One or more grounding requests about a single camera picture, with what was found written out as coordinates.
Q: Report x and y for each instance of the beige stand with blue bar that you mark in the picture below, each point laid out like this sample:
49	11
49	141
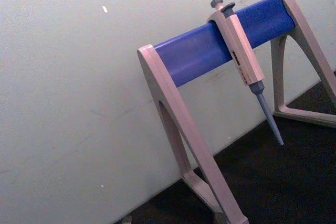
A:
194	56

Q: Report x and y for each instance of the beige pipette with grey tip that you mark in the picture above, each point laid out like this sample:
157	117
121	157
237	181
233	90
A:
244	51

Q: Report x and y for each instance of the black table cloth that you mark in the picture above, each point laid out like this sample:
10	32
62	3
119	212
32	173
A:
275	182

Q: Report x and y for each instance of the plain pale wall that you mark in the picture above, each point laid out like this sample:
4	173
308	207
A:
73	77

